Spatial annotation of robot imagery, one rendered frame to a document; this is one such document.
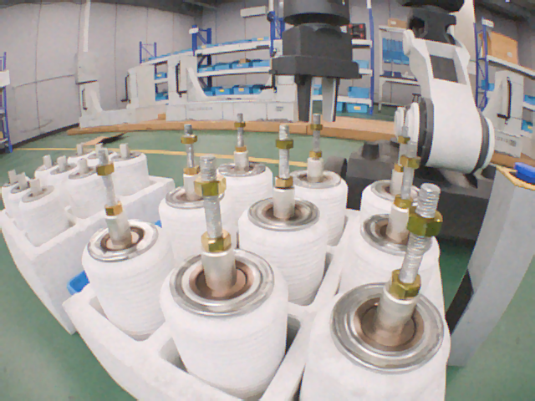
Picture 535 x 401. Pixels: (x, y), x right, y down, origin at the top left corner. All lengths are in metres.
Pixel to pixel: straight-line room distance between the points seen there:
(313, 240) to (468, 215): 0.53
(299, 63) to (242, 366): 0.30
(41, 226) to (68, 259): 0.08
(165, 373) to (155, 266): 0.09
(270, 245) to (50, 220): 0.39
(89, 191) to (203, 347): 0.42
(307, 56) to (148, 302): 0.31
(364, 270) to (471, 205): 0.51
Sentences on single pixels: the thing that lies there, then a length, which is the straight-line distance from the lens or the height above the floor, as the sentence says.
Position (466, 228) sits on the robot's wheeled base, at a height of 0.09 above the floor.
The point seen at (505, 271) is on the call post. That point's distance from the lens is 0.38.
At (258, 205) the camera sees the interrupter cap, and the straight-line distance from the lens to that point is 0.30.
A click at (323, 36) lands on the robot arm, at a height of 0.45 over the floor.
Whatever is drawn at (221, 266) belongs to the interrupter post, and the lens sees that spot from 0.18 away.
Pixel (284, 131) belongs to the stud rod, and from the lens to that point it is 0.25.
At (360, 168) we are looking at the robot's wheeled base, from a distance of 0.67.
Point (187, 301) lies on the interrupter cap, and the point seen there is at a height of 0.25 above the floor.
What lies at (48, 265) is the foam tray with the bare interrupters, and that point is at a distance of 0.50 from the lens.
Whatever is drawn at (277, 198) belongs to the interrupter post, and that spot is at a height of 0.27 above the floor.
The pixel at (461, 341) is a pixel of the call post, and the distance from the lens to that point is 0.46.
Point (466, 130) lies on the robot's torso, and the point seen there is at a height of 0.34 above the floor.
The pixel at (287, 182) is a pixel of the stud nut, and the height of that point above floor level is 0.29.
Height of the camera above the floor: 0.38
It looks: 24 degrees down
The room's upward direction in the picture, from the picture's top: 1 degrees counter-clockwise
